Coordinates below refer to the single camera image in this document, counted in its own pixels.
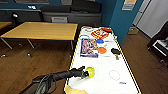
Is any yellow air hockey table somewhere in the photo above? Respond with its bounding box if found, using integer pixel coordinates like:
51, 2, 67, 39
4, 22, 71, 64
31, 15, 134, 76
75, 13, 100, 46
63, 26, 143, 94

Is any small orange bowl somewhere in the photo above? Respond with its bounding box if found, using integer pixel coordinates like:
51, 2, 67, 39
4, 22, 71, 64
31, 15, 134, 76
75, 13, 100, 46
97, 47, 108, 55

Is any black oblong item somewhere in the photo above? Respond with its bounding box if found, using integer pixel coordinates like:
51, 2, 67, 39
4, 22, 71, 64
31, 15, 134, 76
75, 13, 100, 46
110, 48, 121, 57

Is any dark grey sofa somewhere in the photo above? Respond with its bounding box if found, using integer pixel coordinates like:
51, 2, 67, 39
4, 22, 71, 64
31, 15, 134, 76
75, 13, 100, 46
0, 9, 44, 24
41, 0, 103, 28

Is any yellow wooden table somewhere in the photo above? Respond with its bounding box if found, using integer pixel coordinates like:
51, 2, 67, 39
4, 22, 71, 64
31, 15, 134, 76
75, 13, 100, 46
0, 21, 79, 52
0, 21, 13, 31

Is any cardboard box stack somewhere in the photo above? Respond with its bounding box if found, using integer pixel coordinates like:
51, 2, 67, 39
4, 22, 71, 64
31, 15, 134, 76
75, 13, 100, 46
127, 26, 139, 36

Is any interior glass window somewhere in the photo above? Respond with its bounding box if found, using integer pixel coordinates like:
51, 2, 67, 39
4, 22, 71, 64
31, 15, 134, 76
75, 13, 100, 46
60, 0, 73, 5
13, 0, 51, 5

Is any yellow framed pillar notice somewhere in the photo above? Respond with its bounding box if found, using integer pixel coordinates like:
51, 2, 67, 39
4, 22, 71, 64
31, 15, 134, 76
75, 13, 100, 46
121, 0, 138, 12

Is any small black round object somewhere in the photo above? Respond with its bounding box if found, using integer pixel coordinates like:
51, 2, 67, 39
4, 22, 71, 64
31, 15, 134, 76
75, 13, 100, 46
11, 12, 20, 22

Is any white wall power strip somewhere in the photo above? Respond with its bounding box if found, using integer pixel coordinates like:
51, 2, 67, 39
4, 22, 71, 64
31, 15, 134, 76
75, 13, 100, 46
28, 5, 38, 10

